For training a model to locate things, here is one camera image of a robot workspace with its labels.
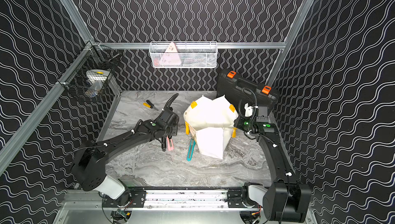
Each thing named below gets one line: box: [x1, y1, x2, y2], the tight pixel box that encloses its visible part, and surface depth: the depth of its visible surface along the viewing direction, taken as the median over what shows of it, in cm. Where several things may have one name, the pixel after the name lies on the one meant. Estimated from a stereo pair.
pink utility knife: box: [166, 136, 175, 152], surface depth 93 cm
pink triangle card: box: [158, 42, 182, 66], surface depth 91 cm
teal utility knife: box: [186, 138, 196, 162], surface depth 92 cm
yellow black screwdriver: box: [142, 102, 159, 111], surface depth 115 cm
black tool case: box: [216, 68, 280, 115], surface depth 92 cm
